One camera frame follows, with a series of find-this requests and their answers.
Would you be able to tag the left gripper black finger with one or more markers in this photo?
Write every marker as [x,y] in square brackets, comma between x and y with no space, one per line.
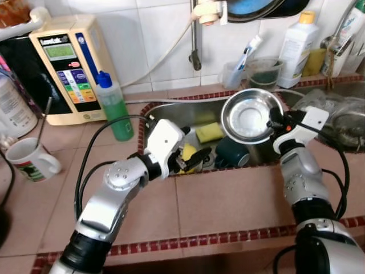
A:
[186,132]
[199,158]

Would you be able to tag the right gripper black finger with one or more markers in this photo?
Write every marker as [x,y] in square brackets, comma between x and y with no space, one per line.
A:
[274,125]
[275,112]

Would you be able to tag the yellow plastic bowl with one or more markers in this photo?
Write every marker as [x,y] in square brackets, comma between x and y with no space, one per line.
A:
[186,153]

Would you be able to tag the shallow steel dish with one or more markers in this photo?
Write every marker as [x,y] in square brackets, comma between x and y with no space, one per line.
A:
[251,117]

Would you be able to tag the dark blue cup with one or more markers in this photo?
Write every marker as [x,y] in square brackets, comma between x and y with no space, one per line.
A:
[231,153]

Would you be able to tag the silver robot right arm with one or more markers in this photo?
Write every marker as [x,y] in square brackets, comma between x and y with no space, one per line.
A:
[302,177]

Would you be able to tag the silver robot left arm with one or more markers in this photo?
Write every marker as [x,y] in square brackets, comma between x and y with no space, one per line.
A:
[102,205]

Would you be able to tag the steel sink basin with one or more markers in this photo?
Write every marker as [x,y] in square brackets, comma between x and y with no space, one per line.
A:
[353,142]
[182,114]

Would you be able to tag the yellow sponge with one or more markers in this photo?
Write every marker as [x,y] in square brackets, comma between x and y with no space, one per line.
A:
[208,132]
[313,63]

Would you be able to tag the clear plastic bag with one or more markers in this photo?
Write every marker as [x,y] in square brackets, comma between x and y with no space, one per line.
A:
[319,105]

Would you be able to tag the small clear toothbrush cup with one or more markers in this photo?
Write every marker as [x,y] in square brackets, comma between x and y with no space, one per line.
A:
[231,77]

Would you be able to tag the white bottle yellow cap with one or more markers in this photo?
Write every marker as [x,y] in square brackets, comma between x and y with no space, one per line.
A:
[296,51]

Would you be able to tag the round steel strainer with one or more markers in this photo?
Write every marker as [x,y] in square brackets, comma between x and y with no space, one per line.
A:
[351,123]

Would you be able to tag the blue white toothbrush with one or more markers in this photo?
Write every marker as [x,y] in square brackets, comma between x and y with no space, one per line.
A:
[249,51]

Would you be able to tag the green dish soap bottle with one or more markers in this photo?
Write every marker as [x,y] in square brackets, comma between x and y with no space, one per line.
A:
[117,114]

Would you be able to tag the chrome sink faucet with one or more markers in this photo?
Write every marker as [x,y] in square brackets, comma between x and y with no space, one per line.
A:
[329,43]

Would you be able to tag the hanging dark pan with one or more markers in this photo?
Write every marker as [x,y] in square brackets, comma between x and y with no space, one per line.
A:
[293,5]

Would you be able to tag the hanging steel pan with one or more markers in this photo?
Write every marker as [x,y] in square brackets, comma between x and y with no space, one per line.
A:
[251,7]

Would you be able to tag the white bottle green cap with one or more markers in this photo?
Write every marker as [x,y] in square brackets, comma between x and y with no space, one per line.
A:
[351,34]

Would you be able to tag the beige water ionizer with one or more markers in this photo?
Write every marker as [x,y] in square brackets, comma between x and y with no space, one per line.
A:
[97,40]

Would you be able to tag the metal stirring spoon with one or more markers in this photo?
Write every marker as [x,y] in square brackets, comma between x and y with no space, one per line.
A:
[44,120]

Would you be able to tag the white printed mug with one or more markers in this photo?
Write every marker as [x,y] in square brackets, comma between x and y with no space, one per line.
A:
[31,162]

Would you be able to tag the white plastic jug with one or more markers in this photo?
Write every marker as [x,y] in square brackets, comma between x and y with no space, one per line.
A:
[14,111]

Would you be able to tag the white plastic basket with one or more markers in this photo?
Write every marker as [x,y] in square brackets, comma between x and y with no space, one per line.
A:
[28,24]

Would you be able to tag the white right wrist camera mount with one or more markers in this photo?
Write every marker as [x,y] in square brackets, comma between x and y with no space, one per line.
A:
[305,123]

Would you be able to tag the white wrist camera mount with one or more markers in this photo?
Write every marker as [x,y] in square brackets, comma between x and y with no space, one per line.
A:
[162,140]
[305,123]

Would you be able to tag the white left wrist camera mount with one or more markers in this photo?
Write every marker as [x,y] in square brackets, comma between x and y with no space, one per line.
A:
[162,140]

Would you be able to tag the chrome wall spout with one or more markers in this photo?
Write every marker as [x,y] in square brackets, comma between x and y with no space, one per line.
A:
[195,48]

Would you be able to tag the white wall tap fitting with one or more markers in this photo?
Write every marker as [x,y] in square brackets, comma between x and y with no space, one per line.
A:
[208,12]

